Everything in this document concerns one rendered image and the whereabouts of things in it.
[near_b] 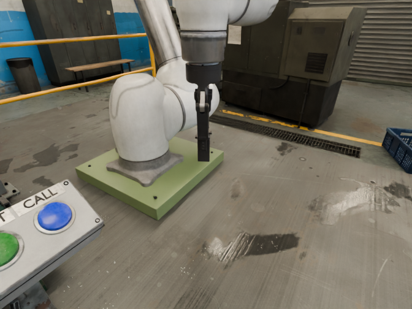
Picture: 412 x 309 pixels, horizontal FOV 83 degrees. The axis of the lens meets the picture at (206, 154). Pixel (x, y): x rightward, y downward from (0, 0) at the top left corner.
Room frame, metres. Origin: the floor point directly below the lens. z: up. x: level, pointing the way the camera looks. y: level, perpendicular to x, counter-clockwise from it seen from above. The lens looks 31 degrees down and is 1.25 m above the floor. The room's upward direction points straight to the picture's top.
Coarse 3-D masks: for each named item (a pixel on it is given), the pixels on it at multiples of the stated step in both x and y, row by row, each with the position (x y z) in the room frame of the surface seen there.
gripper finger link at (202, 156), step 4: (208, 140) 0.50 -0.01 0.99; (208, 144) 0.50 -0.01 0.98; (208, 148) 0.50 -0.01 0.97; (200, 152) 0.50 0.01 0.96; (204, 152) 0.50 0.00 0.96; (208, 152) 0.50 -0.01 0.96; (200, 156) 0.50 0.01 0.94; (204, 156) 0.50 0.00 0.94; (208, 156) 0.50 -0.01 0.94; (200, 160) 0.50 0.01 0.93; (204, 160) 0.50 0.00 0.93; (208, 160) 0.50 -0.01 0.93
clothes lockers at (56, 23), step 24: (24, 0) 4.95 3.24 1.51; (48, 0) 4.96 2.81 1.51; (72, 0) 5.34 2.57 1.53; (96, 0) 5.78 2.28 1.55; (48, 24) 4.85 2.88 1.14; (72, 24) 5.18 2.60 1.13; (96, 24) 5.68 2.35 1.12; (48, 48) 4.78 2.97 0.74; (72, 48) 5.10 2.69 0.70; (96, 48) 5.57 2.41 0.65; (48, 72) 4.94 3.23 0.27; (72, 72) 5.01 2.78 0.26; (96, 72) 5.47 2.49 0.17; (120, 72) 6.10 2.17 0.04
